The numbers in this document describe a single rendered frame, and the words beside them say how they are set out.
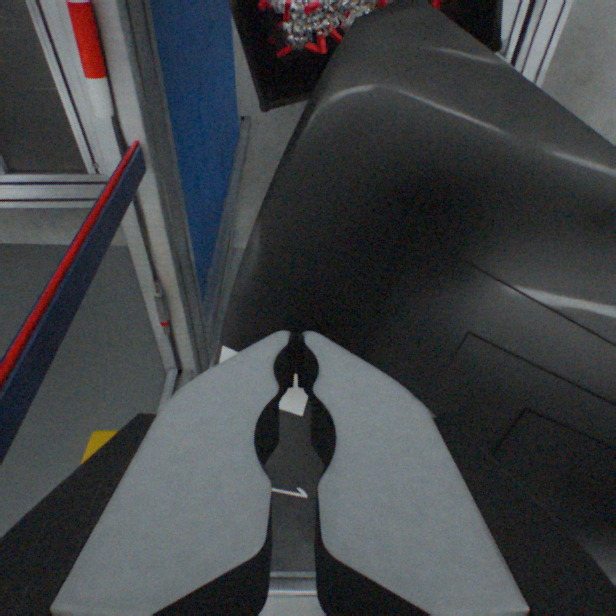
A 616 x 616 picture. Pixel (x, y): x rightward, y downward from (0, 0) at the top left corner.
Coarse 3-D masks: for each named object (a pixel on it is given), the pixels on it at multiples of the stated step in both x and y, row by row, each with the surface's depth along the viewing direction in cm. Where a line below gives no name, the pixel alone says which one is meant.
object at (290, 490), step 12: (276, 480) 17; (288, 480) 17; (300, 480) 17; (312, 480) 17; (276, 492) 18; (288, 492) 18; (300, 492) 18; (312, 492) 18; (276, 504) 18; (288, 504) 18; (300, 504) 18; (312, 504) 18
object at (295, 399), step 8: (224, 352) 15; (232, 352) 15; (296, 376) 15; (296, 384) 15; (288, 392) 15; (296, 392) 15; (304, 392) 15; (288, 400) 15; (296, 400) 15; (304, 400) 15; (280, 408) 16; (288, 408) 16; (296, 408) 16
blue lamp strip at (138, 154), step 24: (144, 168) 37; (120, 192) 32; (120, 216) 32; (96, 240) 28; (72, 264) 25; (96, 264) 28; (72, 288) 25; (48, 312) 23; (72, 312) 25; (48, 336) 23; (24, 360) 21; (48, 360) 23; (24, 384) 21; (0, 408) 19; (24, 408) 21; (0, 432) 19; (0, 456) 19
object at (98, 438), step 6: (96, 432) 43; (102, 432) 43; (108, 432) 43; (114, 432) 43; (90, 438) 43; (96, 438) 42; (102, 438) 42; (108, 438) 42; (90, 444) 42; (96, 444) 42; (102, 444) 42; (90, 450) 42; (96, 450) 42; (84, 456) 41
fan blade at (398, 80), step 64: (384, 64) 11; (448, 64) 11; (320, 128) 12; (384, 128) 12; (448, 128) 11; (512, 128) 11; (576, 128) 11; (320, 192) 12; (384, 192) 12; (448, 192) 12; (512, 192) 11; (576, 192) 11; (256, 256) 14; (320, 256) 13; (384, 256) 13; (448, 256) 12; (512, 256) 12; (576, 256) 11; (256, 320) 14; (320, 320) 14; (384, 320) 13; (448, 320) 13; (512, 320) 12; (576, 320) 12; (448, 384) 14; (512, 384) 13; (576, 384) 13; (512, 448) 14; (576, 448) 13; (576, 512) 15
